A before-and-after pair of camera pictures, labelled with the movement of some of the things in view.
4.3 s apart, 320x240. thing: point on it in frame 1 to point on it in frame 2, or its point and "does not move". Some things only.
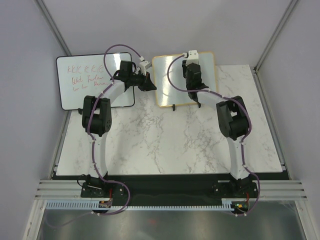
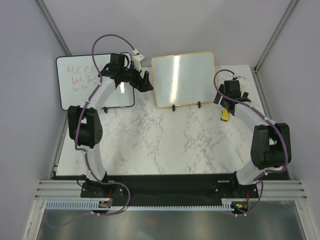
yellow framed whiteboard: x=167 y=94 does not move
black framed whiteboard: x=82 y=75 does not move
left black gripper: x=145 y=81 does not move
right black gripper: x=184 y=67 to x=218 y=96
